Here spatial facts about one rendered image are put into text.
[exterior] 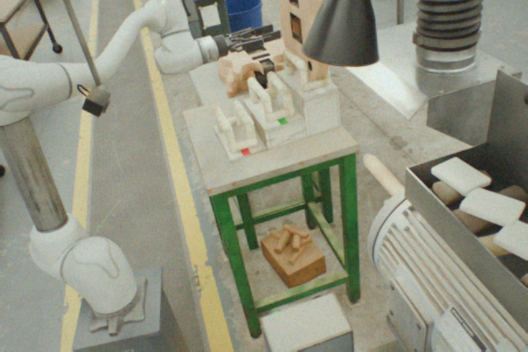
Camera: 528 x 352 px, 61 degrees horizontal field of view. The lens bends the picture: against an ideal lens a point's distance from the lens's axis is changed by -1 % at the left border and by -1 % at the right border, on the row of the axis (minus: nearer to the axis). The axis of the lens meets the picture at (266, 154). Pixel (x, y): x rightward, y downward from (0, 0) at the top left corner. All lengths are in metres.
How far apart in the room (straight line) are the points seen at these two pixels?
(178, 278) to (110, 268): 1.18
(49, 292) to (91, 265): 1.47
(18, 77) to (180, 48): 0.56
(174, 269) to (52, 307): 0.68
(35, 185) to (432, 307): 1.14
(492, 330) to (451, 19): 0.46
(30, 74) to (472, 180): 0.99
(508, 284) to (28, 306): 2.59
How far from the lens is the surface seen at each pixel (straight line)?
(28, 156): 1.45
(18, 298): 2.99
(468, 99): 0.80
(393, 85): 0.81
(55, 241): 1.57
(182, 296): 2.52
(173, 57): 1.57
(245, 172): 1.62
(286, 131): 1.70
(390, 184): 0.99
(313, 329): 0.92
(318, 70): 1.61
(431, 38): 0.80
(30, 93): 1.23
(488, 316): 0.69
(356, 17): 0.76
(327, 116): 1.74
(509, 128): 0.76
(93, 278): 1.46
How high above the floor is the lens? 1.89
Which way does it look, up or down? 35 degrees down
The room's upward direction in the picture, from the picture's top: 10 degrees counter-clockwise
